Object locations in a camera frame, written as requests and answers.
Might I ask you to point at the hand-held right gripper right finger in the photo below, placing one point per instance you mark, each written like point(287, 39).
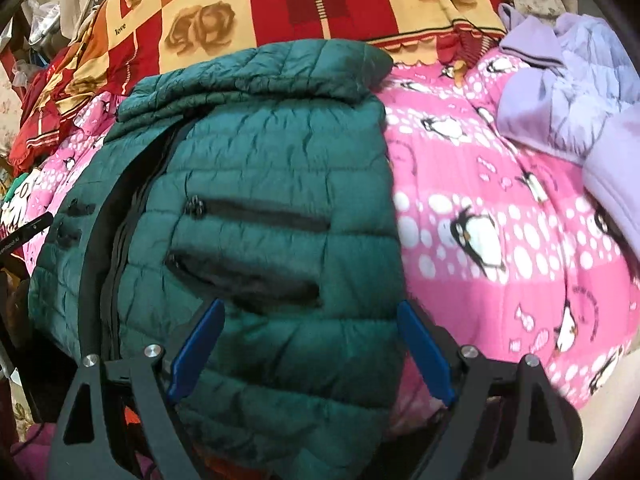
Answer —
point(427, 355)

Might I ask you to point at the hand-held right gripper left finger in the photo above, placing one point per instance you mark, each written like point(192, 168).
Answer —
point(192, 355)

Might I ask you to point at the green puffer jacket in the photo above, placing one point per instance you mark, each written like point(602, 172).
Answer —
point(280, 160)

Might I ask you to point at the pink penguin print blanket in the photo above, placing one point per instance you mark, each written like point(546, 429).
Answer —
point(475, 170)

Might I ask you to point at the clear plastic bag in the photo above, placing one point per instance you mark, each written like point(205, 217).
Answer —
point(40, 22)

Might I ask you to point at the lavender puffer jacket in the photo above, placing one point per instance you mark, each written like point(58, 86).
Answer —
point(585, 90)

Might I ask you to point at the lavender fleece garment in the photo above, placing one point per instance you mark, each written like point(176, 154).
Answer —
point(530, 60)

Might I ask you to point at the red orange rose print quilt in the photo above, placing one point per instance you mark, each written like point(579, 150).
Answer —
point(260, 5)

